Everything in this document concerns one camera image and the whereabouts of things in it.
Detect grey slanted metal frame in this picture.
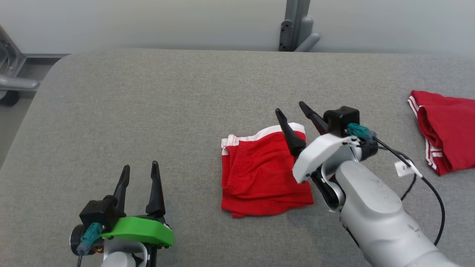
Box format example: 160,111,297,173
0,25,71,106

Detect teal left camera connector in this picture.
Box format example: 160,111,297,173
81,222,103,256

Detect white right cable tag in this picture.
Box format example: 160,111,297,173
394,160,423,178

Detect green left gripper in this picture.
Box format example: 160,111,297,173
100,161,174,248

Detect red jersey with white sleeves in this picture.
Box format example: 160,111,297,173
407,90,475,176

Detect grey metal frame post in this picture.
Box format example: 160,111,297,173
278,0,321,52

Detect teal right camera connector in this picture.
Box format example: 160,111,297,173
347,123,377,141

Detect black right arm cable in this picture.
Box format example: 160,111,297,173
373,137,445,246

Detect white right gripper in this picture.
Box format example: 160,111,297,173
275,101,360,184

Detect red Bulls 23 jersey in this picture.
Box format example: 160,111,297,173
221,122,315,218

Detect teal camera connector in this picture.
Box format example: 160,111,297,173
347,123,377,141
81,222,103,256

